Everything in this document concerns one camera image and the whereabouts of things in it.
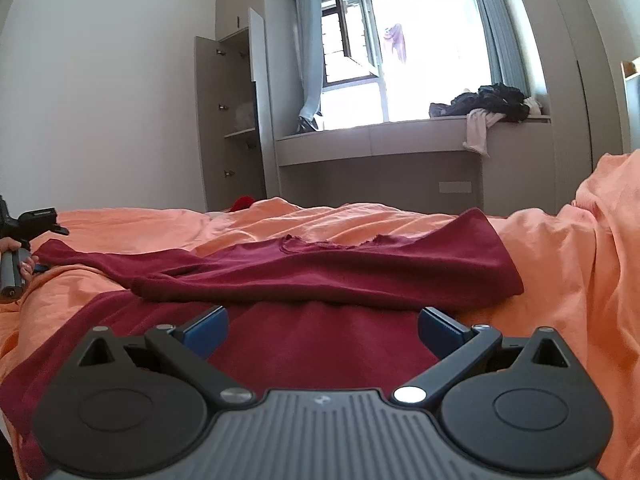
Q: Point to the white wall socket plate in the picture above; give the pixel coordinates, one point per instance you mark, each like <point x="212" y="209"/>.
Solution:
<point x="455" y="187"/>

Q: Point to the dark red shirt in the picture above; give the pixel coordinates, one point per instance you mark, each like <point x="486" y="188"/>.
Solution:
<point x="320" y="280"/>

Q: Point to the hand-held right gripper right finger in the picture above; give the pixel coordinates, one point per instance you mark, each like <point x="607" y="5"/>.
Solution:
<point x="442" y="332"/>

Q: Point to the red object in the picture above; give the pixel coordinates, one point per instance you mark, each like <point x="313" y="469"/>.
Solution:
<point x="242" y="203"/>

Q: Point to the window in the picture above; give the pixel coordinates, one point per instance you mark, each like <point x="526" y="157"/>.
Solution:
<point x="400" y="60"/>

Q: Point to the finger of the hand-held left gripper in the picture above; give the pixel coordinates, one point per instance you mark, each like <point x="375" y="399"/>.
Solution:
<point x="61" y="230"/>

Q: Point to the grey window bench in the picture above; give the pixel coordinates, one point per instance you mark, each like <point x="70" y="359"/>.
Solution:
<point x="380" y="160"/>

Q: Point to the orange pillow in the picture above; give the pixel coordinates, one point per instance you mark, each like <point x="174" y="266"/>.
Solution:
<point x="612" y="185"/>

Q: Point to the pile of dark clothes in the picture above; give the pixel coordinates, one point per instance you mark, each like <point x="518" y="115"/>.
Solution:
<point x="492" y="102"/>

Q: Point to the tall grey wardrobe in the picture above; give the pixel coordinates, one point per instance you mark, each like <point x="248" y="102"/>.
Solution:
<point x="575" y="60"/>

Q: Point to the white garment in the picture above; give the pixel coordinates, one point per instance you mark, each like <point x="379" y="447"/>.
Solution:
<point x="477" y="130"/>

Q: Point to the open grey wardrobe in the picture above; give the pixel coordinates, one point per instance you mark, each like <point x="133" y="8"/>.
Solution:
<point x="235" y="110"/>

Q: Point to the person's left hand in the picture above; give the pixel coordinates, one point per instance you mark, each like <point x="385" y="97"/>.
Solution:
<point x="27" y="266"/>

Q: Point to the purple hanging garment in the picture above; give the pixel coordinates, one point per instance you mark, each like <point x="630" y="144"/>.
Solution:
<point x="397" y="42"/>

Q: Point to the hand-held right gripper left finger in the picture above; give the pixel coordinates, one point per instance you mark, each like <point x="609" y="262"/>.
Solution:
<point x="202" y="332"/>

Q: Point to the orange blanket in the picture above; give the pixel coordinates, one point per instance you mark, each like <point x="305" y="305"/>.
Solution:
<point x="550" y="285"/>

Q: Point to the sheer blue curtain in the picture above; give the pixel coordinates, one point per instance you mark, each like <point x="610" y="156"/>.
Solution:
<point x="309" y="60"/>

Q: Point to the small white cloth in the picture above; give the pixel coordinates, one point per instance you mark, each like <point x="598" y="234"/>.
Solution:
<point x="533" y="107"/>

